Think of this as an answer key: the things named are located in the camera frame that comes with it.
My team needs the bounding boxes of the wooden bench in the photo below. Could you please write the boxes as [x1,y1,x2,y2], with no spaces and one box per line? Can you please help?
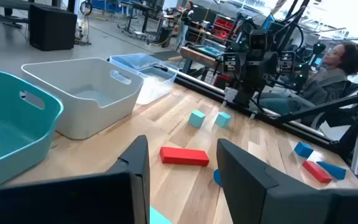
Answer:
[180,46,226,68]

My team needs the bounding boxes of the red storage bins shelf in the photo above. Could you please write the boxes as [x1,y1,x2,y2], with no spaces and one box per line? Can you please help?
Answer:
[213,14,236,40]

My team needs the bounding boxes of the person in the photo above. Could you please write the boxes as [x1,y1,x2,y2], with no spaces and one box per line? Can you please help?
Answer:
[176,1,195,49]
[258,42,358,128]

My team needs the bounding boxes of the small red block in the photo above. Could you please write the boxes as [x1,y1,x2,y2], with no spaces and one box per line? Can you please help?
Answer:
[301,159,333,184]

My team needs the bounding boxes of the teal plastic bin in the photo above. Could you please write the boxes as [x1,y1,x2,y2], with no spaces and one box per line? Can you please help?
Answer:
[0,68,64,194]

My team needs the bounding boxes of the black speaker box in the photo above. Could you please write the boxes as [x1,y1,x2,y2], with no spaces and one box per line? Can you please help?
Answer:
[29,3,78,52]

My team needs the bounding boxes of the blue cylinder block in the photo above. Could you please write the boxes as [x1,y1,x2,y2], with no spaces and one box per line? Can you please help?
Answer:
[213,169,223,187]

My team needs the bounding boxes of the light teal cube block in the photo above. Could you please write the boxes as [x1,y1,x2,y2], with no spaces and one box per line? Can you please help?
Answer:
[188,110,206,129]
[214,111,232,129]

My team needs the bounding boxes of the blue triangular wedge block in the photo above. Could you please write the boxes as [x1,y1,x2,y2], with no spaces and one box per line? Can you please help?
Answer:
[316,161,347,180]

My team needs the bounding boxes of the clear plastic bin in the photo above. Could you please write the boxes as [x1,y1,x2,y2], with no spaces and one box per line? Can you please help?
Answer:
[109,53,179,106]

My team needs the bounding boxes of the black table edge rail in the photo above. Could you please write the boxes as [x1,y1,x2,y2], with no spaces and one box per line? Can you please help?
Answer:
[175,73,358,159]

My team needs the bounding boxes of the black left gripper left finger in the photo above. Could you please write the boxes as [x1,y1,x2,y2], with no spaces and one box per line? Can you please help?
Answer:
[0,134,151,224]

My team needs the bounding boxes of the cream white plastic bin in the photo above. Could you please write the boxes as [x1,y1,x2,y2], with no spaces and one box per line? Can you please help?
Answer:
[21,57,145,140]

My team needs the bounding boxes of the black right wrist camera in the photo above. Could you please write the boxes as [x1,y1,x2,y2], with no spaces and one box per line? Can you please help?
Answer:
[249,29,273,51]

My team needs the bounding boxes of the long light teal block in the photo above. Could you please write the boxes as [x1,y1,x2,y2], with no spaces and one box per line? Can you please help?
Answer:
[149,205,173,224]

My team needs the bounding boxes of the long flat red block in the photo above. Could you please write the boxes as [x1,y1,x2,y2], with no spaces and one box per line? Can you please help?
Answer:
[159,146,210,167]

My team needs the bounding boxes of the blue cube block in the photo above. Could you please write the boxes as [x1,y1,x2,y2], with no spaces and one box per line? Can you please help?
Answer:
[293,141,314,159]

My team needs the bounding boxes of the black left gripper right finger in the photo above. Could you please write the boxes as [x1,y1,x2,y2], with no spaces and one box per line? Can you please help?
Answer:
[216,138,358,224]

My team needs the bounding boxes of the blue storage crates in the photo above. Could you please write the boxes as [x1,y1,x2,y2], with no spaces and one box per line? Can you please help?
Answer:
[91,0,127,13]

